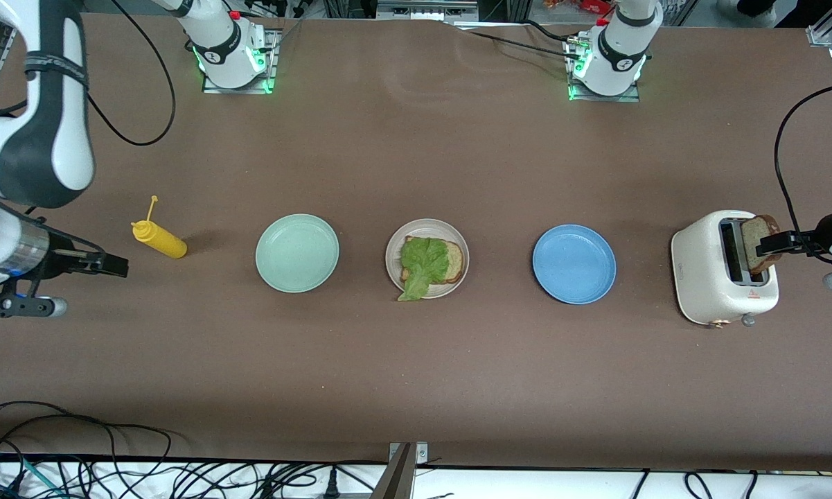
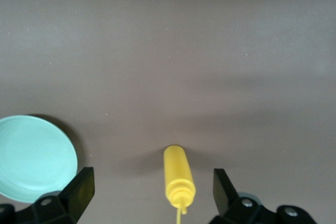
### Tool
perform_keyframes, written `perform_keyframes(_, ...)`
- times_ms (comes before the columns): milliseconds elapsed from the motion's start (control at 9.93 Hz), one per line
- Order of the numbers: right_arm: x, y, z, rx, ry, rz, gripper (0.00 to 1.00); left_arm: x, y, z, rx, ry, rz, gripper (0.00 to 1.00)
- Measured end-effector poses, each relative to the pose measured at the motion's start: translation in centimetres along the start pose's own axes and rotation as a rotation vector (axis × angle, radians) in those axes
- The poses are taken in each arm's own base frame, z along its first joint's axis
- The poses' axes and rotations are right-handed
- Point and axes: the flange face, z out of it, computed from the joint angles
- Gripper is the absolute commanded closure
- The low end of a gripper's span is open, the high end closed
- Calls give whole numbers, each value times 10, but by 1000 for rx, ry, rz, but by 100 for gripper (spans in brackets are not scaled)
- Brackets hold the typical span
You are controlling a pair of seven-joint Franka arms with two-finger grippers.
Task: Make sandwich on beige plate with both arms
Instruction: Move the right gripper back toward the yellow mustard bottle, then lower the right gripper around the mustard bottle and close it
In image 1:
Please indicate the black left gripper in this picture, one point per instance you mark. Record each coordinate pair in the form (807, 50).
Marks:
(823, 230)

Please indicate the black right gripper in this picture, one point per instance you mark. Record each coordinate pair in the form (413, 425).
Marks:
(61, 251)

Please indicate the brown bread slice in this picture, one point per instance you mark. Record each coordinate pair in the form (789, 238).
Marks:
(456, 262)
(754, 260)

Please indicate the green lettuce leaf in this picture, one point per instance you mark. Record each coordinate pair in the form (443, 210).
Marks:
(422, 263)

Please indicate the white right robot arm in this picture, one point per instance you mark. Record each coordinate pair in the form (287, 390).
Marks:
(41, 138)

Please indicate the pale green plate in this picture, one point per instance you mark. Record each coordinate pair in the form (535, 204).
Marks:
(296, 253)

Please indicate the blue plate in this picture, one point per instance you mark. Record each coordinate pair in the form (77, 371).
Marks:
(573, 263)

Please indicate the beige plate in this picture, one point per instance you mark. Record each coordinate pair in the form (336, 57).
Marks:
(393, 260)

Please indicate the yellow mustard squeeze bottle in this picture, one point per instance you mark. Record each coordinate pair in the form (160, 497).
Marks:
(159, 239)

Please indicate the white toaster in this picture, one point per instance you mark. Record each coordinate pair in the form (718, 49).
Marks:
(700, 277)

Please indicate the person's dark trouser leg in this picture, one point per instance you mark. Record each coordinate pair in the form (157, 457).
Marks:
(758, 7)

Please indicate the red orange packet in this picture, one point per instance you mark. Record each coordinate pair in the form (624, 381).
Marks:
(589, 5)

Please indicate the black power plug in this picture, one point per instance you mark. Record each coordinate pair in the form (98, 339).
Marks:
(332, 485)

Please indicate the grey metal equipment box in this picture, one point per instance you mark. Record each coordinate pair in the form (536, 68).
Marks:
(422, 10)

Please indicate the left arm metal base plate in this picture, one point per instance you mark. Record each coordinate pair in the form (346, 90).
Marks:
(603, 98)

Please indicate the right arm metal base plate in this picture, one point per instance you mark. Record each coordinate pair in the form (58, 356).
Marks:
(271, 62)

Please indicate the grey metal table bracket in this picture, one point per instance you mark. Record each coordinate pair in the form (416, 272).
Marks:
(398, 478)

